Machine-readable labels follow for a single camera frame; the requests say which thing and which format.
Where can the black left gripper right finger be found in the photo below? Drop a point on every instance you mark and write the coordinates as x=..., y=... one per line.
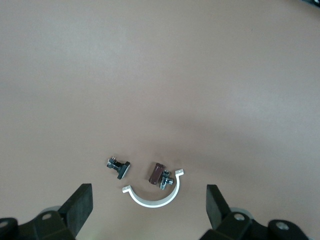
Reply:
x=217, y=212

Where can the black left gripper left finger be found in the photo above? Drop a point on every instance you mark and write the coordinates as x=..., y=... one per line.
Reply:
x=77, y=210

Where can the white semicircular clamp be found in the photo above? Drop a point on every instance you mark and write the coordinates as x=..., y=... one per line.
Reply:
x=150, y=203

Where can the dark red push button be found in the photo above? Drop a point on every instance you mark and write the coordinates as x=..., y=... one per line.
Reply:
x=155, y=173

